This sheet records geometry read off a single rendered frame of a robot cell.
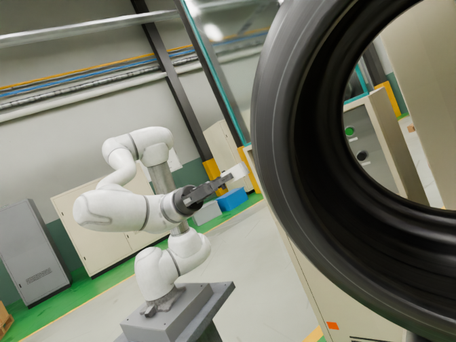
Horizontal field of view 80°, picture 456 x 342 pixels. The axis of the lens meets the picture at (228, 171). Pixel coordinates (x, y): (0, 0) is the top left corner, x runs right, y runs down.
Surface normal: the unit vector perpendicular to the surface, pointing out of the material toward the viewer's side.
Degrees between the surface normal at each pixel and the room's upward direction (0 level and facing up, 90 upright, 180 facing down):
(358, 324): 90
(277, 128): 85
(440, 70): 90
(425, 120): 90
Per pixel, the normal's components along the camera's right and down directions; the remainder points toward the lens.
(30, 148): 0.42, -0.11
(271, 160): -0.71, 0.31
